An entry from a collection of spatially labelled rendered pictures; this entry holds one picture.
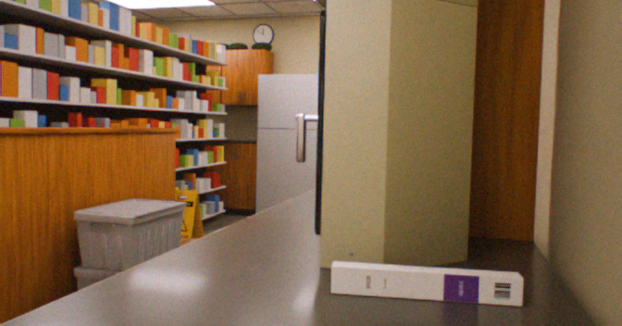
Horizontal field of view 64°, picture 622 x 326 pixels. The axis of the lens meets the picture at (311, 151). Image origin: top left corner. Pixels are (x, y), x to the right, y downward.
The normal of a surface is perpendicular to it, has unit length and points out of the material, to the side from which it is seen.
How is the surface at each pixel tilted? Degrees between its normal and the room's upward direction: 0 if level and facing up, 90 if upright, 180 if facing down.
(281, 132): 90
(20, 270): 90
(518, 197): 90
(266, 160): 90
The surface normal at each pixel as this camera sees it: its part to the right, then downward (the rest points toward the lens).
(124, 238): -0.27, 0.14
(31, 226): 0.96, 0.04
